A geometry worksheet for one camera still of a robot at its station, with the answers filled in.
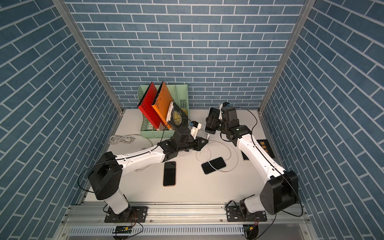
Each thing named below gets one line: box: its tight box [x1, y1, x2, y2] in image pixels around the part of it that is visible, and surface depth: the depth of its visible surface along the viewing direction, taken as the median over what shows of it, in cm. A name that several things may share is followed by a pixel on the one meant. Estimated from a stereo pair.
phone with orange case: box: [163, 161, 177, 187], surface depth 89 cm
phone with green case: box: [201, 157, 226, 174], surface depth 92 cm
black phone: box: [204, 106, 221, 135], surface depth 80 cm
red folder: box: [137, 82, 162, 129], surface depth 87 cm
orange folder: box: [151, 81, 174, 130], surface depth 91 cm
